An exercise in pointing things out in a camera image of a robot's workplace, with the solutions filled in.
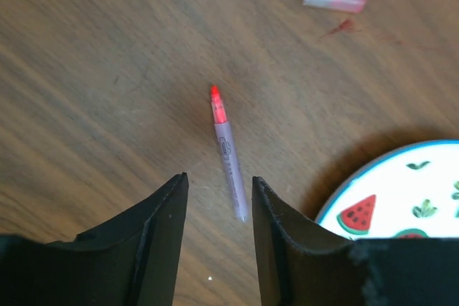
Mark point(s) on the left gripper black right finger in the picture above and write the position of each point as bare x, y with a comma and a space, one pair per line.
301, 263

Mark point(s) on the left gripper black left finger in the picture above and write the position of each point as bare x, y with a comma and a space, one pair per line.
131, 259

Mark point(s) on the red pen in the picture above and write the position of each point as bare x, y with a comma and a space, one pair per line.
228, 151

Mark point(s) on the watermelon pattern plate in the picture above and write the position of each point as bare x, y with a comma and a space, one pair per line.
410, 192

